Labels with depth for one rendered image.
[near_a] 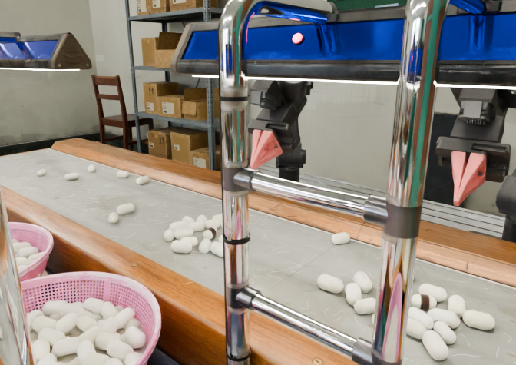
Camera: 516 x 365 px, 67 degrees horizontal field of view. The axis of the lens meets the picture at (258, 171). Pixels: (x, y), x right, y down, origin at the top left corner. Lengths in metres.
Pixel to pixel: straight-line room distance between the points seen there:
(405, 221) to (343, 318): 0.30
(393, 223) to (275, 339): 0.24
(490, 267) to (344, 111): 2.27
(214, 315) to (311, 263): 0.22
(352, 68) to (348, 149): 2.50
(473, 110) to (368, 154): 2.22
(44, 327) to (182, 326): 0.17
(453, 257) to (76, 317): 0.57
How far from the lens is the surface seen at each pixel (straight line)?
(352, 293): 0.56
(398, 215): 0.27
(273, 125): 0.80
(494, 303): 0.65
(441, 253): 0.72
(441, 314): 0.56
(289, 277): 0.62
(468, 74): 0.38
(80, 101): 5.48
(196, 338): 0.52
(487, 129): 0.70
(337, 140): 2.93
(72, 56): 0.90
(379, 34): 0.42
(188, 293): 0.54
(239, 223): 0.35
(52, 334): 0.57
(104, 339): 0.53
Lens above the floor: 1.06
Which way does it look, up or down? 16 degrees down
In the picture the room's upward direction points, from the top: straight up
